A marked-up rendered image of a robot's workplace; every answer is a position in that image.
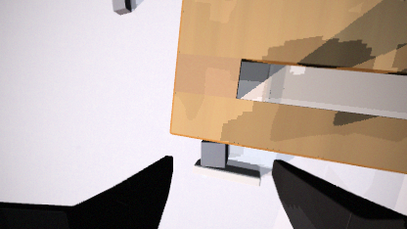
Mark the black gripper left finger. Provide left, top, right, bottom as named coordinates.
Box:
left=0, top=156, right=173, bottom=229

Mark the small black block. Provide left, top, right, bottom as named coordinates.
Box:
left=112, top=0, right=132, bottom=15

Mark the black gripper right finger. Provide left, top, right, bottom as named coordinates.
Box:
left=272, top=160, right=407, bottom=229

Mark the dark grey block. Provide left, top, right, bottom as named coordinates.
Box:
left=201, top=140, right=228, bottom=168

